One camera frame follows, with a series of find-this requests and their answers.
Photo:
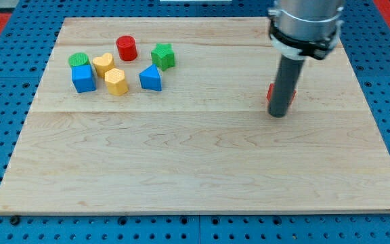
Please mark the red star block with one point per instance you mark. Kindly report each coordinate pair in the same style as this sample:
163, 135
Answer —
270, 92

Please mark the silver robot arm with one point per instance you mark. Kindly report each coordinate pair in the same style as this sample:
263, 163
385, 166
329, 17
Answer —
305, 28

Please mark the green star block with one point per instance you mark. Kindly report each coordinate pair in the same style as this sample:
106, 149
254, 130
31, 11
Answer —
163, 56

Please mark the wooden board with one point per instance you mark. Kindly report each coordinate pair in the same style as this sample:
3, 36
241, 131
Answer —
205, 144

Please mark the blue triangle block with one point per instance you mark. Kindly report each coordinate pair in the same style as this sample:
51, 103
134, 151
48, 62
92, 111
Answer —
150, 78

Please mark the yellow hexagon block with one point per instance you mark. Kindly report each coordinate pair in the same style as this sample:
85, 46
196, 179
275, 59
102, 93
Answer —
115, 82

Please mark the red cylinder block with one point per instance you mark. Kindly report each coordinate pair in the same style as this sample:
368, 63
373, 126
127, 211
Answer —
126, 47

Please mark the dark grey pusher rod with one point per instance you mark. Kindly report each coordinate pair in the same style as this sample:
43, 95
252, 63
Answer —
285, 83

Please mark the yellow heart block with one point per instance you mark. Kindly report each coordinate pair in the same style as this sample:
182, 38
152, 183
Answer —
103, 64

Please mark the blue cube block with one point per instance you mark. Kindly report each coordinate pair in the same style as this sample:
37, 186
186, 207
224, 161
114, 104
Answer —
83, 78

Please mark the green cylinder block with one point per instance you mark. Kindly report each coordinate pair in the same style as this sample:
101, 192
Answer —
78, 59

